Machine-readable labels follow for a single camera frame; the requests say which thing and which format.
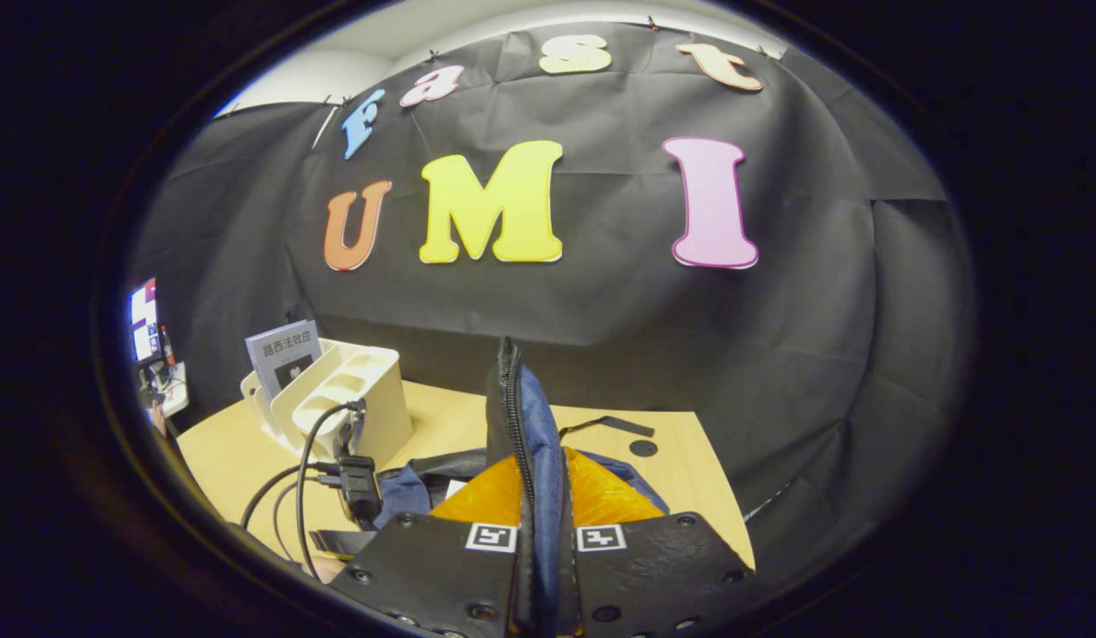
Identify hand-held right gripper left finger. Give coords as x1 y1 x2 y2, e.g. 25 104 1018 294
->
353 452 524 638

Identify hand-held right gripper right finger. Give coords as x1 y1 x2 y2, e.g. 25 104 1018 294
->
561 447 754 638

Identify white plastic bookshelf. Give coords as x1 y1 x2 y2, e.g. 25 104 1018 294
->
240 338 414 471

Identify blue-grey cover book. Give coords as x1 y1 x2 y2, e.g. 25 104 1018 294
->
245 320 323 401

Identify blue schoolbag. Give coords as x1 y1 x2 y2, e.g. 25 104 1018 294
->
370 335 671 638

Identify computer monitor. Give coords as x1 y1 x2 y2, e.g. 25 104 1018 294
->
128 278 160 362

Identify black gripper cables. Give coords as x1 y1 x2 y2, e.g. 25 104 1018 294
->
240 403 364 581

